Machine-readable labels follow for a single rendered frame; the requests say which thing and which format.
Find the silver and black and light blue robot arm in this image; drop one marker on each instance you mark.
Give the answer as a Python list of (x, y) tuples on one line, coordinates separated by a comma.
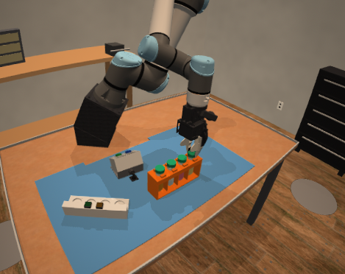
[(158, 48)]

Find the grey table edge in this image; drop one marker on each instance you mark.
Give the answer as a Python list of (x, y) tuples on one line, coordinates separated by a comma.
[(185, 236)]

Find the blue bench mat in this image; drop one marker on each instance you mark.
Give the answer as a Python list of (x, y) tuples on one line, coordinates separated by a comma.
[(91, 243)]

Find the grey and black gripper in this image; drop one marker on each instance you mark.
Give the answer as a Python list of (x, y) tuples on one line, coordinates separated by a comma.
[(191, 126)]

